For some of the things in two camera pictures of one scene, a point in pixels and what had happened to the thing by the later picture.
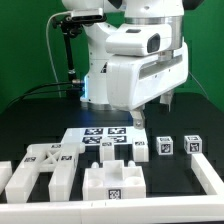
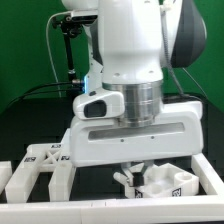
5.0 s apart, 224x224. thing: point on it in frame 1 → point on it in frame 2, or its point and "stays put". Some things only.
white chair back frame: x=60 y=158 stays put
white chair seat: x=114 y=182 → x=163 y=181
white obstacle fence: x=202 y=209 stays put
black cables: x=32 y=91 stays put
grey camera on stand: x=89 y=14 stays put
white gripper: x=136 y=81 → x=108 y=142
